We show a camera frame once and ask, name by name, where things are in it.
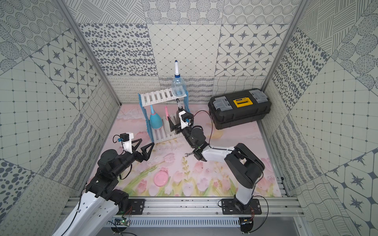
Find blue and white slatted shelf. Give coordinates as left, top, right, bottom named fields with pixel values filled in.
left=138, top=88, right=190, bottom=143

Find teal pink spray bottle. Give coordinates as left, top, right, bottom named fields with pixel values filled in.
left=150, top=105, right=163, bottom=129

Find clear blue spray bottle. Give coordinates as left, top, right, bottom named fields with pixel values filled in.
left=171, top=60, right=186, bottom=97

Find smoky grey spray bottle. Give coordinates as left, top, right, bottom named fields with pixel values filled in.
left=176, top=99, right=183, bottom=112

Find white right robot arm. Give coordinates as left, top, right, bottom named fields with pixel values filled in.
left=168, top=115, right=265, bottom=210

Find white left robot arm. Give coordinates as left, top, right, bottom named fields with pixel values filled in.
left=54, top=134, right=154, bottom=236

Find floral pink table mat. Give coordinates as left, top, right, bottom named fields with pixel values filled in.
left=117, top=105, right=281, bottom=197

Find pink round lid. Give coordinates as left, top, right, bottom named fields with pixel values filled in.
left=153, top=171, right=169, bottom=187

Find black toolbox yellow label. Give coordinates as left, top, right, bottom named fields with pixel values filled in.
left=208, top=88, right=272, bottom=130

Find small green circuit board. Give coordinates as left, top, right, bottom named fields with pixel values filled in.
left=114, top=218, right=131, bottom=227

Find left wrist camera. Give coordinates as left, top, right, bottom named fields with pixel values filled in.
left=113, top=133, right=134, bottom=153

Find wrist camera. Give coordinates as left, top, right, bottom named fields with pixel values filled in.
left=178, top=110, right=194, bottom=129
left=113, top=133, right=134, bottom=153

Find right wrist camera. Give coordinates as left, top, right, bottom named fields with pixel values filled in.
left=178, top=110, right=194, bottom=129

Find aluminium mounting rail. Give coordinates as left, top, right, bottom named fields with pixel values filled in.
left=61, top=196, right=305, bottom=228

